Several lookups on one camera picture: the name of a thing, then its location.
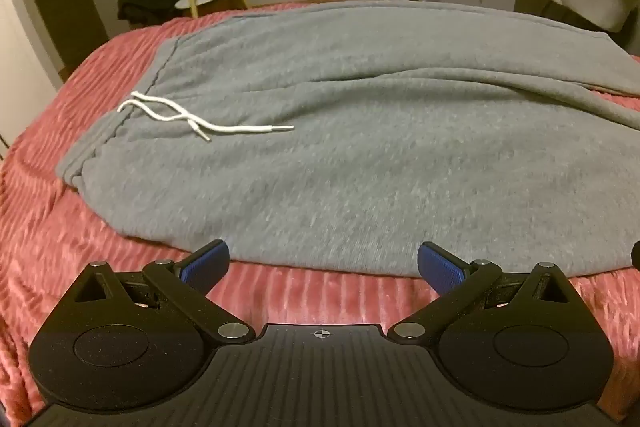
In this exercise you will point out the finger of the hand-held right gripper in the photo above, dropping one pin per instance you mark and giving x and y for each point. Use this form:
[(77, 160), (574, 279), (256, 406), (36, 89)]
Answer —
[(636, 256)]

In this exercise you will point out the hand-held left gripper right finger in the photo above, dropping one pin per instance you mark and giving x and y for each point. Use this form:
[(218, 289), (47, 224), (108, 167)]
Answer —
[(442, 267)]

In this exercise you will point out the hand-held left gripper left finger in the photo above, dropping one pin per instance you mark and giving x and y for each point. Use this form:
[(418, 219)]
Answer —
[(207, 264)]

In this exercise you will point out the grey pants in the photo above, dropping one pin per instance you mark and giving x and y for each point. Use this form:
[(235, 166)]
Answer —
[(350, 132)]

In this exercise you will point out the pink ribbed blanket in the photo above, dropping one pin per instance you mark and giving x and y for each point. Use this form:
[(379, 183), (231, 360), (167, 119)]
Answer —
[(75, 217)]

